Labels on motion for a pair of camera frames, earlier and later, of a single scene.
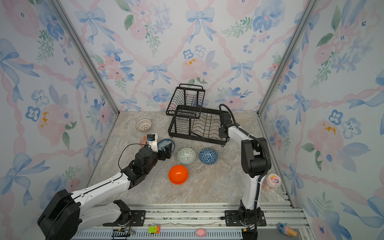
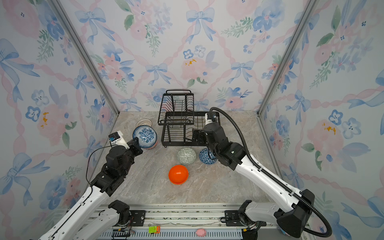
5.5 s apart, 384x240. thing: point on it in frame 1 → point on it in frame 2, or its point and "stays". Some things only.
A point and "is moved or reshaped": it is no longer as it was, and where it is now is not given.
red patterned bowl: x=143 y=140 → x=154 y=146
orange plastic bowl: x=178 y=174 stays
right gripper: x=220 y=129 → x=202 y=135
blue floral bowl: x=162 y=143 → x=146 y=135
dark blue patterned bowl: x=208 y=156 stays
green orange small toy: x=154 y=229 stays
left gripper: x=167 y=152 → x=134 y=147
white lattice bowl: x=144 y=125 stays
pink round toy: x=201 y=232 stays
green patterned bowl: x=186 y=156 stays
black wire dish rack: x=189 y=119 is moved or reshaped
